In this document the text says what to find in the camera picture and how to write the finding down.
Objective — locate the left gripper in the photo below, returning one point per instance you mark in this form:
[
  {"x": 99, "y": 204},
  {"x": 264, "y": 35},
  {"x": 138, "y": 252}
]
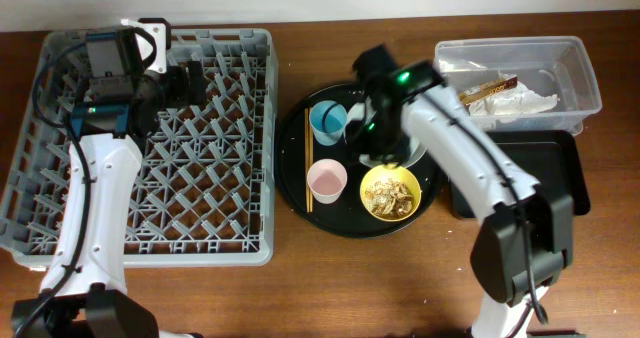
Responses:
[{"x": 180, "y": 94}]

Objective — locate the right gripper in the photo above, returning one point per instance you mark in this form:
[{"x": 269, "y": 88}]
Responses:
[{"x": 361, "y": 138}]

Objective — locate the grey round plate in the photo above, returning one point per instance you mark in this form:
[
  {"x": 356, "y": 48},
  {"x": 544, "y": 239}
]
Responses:
[{"x": 357, "y": 112}]

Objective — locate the blue plastic cup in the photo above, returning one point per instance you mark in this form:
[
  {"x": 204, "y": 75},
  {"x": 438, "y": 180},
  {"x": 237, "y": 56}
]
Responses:
[{"x": 328, "y": 122}]

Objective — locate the yellow bowl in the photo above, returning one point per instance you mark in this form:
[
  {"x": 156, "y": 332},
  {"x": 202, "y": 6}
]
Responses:
[{"x": 383, "y": 173}]

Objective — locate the peanut shells and rice scraps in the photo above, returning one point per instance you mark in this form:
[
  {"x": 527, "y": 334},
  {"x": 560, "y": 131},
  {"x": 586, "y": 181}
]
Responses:
[{"x": 389, "y": 199}]

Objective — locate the pink plastic cup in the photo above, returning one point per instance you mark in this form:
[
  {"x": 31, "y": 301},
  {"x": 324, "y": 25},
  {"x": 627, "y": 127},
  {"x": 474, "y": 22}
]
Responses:
[{"x": 326, "y": 179}]

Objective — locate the white napkin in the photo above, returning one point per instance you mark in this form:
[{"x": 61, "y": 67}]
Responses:
[{"x": 513, "y": 101}]

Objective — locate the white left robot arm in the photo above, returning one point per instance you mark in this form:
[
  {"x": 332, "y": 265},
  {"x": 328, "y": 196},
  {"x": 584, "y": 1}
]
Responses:
[{"x": 84, "y": 292}]

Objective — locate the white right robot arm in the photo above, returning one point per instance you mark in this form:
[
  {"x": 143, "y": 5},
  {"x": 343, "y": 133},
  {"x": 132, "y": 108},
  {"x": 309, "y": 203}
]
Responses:
[{"x": 525, "y": 239}]

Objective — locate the grey plastic dishwasher rack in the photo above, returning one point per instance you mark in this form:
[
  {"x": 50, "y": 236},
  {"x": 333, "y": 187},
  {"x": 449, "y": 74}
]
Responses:
[{"x": 204, "y": 195}]

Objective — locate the black rectangular waste tray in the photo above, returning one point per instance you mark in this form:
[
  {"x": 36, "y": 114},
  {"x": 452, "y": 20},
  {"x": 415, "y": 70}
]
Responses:
[{"x": 552, "y": 157}]

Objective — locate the clear plastic waste bin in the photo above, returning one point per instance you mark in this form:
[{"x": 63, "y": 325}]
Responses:
[{"x": 547, "y": 65}]

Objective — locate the round black serving tray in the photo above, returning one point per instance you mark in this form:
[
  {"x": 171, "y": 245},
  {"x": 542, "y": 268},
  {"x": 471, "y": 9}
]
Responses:
[{"x": 347, "y": 216}]

